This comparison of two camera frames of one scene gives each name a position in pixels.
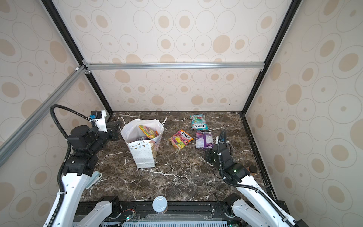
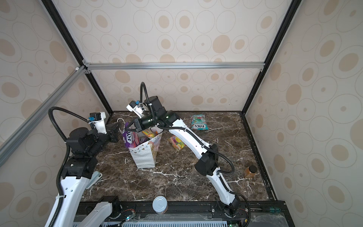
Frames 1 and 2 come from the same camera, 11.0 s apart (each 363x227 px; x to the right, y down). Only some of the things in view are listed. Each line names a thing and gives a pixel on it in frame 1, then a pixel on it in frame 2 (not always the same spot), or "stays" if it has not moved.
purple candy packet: x=203 y=140 → x=131 y=139
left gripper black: x=114 y=129 stays
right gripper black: x=208 y=154 → x=138 y=126
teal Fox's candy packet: x=198 y=122 stays
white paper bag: x=145 y=151 stays
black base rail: x=178 y=211 stays
